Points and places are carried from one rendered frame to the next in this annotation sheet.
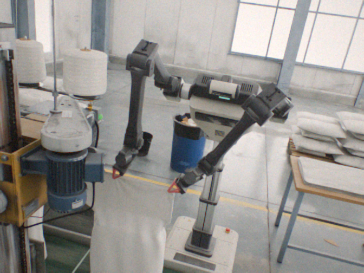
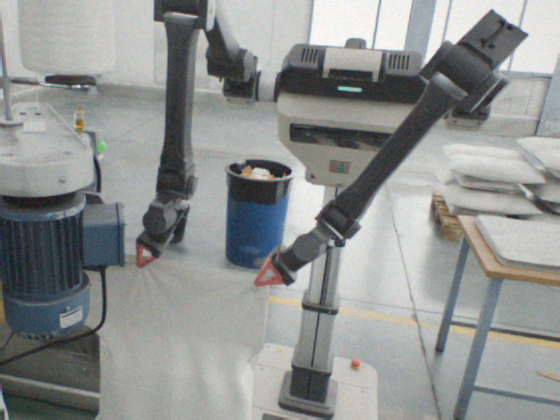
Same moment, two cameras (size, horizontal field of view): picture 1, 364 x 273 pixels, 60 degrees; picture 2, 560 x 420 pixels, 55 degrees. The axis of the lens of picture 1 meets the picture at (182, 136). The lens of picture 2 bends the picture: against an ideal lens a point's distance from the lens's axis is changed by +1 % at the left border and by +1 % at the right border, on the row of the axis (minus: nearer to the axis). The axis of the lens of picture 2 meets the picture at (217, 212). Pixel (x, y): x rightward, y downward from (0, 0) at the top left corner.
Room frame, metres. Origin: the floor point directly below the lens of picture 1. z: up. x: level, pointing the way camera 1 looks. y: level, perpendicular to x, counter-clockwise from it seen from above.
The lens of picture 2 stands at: (0.23, 0.10, 1.66)
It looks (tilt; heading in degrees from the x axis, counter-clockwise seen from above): 21 degrees down; 1
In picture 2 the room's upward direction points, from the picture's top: 3 degrees clockwise
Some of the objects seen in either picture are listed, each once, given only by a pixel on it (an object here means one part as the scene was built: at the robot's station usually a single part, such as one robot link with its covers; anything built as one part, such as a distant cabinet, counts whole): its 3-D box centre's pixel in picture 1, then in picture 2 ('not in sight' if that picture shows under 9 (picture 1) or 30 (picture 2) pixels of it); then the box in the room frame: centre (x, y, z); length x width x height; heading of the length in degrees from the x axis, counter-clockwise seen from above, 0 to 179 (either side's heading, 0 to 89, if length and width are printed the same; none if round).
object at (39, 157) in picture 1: (41, 162); not in sight; (1.05, 0.51, 1.27); 0.12 x 0.09 x 0.09; 170
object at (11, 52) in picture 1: (7, 52); not in sight; (1.03, 0.61, 1.68); 0.05 x 0.03 x 0.06; 170
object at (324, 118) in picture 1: (318, 119); (485, 156); (4.70, -2.03, 0.56); 0.66 x 0.42 x 0.13; 74
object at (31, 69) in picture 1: (26, 60); not in sight; (1.26, 0.66, 1.61); 0.15 x 0.14 x 0.17; 80
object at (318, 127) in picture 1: (320, 127); (493, 168); (4.33, -1.93, 0.57); 0.66 x 0.42 x 0.13; 72
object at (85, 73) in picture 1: (85, 71); (67, 25); (1.22, 0.41, 1.61); 0.17 x 0.17 x 0.17
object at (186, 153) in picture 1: (188, 143); (256, 213); (3.64, -0.10, 0.32); 0.51 x 0.48 x 0.65; 170
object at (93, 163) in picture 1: (95, 169); (104, 239); (1.10, 0.32, 1.25); 0.10 x 0.08 x 0.12; 15
